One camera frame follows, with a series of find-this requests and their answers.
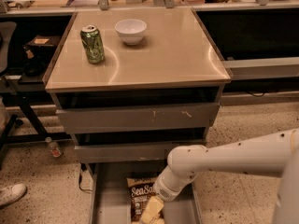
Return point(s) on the white sneaker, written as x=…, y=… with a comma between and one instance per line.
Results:
x=11, y=194

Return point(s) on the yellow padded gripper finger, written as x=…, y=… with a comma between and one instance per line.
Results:
x=152, y=212

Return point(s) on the grey middle drawer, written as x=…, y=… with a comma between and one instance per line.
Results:
x=130, y=152

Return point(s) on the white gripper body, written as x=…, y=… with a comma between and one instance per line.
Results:
x=164, y=188

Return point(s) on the green soda can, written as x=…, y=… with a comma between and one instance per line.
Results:
x=92, y=43

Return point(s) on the grey open bottom drawer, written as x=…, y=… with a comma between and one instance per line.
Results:
x=111, y=202

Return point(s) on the white ceramic bowl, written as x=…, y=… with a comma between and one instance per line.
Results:
x=131, y=31

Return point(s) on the black box with label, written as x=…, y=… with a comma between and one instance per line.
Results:
x=43, y=46

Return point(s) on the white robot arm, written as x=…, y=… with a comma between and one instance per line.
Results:
x=276, y=153

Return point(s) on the grey top drawer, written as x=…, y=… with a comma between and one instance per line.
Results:
x=138, y=118

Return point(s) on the brown sea salt chip bag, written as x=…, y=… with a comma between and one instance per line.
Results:
x=140, y=191

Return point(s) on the small plastic bottle on floor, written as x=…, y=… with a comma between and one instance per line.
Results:
x=54, y=148

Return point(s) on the grey metal shelf rail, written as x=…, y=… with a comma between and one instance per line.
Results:
x=263, y=68

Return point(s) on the grey drawer cabinet with counter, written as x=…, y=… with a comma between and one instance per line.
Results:
x=174, y=64

